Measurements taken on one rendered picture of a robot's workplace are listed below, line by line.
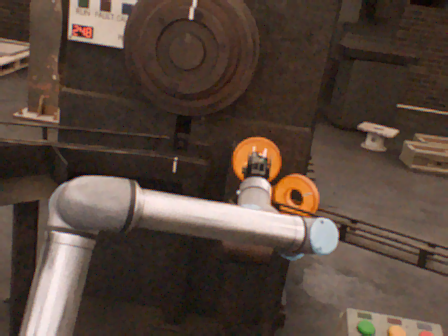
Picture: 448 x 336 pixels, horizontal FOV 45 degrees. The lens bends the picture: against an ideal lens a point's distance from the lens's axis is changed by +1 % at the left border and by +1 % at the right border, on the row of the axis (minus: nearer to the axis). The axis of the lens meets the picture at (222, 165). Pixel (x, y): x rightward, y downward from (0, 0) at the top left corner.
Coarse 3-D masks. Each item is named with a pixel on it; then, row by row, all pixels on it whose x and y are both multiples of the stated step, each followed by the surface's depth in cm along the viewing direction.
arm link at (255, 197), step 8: (240, 192) 150; (248, 192) 147; (256, 192) 146; (264, 192) 147; (240, 200) 146; (248, 200) 144; (256, 200) 143; (264, 200) 145; (256, 208) 141; (264, 208) 142; (272, 208) 145
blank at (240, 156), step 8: (240, 144) 171; (248, 144) 170; (256, 144) 170; (264, 144) 170; (272, 144) 170; (240, 152) 171; (248, 152) 170; (272, 152) 170; (240, 160) 171; (272, 160) 171; (280, 160) 171; (240, 168) 172; (272, 168) 172; (240, 176) 173; (272, 176) 173
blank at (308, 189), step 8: (288, 176) 180; (296, 176) 178; (304, 176) 179; (280, 184) 182; (288, 184) 180; (296, 184) 178; (304, 184) 177; (312, 184) 177; (280, 192) 183; (288, 192) 182; (304, 192) 177; (312, 192) 176; (280, 200) 183; (288, 200) 183; (304, 200) 178; (312, 200) 176; (288, 208) 182; (304, 208) 178; (312, 208) 177
